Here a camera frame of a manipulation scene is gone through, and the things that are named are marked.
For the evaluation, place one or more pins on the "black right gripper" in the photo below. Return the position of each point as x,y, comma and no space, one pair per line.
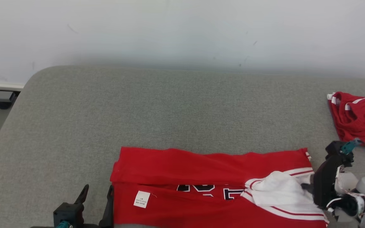
325,183

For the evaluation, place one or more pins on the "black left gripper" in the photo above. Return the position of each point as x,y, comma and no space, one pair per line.
89,226

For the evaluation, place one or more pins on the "red shorts with white stripe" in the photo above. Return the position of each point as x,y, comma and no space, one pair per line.
363,123

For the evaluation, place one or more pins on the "red Bulls basketball jersey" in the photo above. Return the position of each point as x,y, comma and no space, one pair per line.
185,164

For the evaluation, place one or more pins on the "grey fabric sofa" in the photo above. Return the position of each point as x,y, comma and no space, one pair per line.
138,110

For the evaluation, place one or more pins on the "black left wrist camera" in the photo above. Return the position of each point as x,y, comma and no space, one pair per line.
68,213

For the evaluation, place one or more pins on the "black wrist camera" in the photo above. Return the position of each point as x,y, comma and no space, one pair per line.
336,150
68,213

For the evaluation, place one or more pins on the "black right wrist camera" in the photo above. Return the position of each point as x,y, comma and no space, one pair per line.
336,150

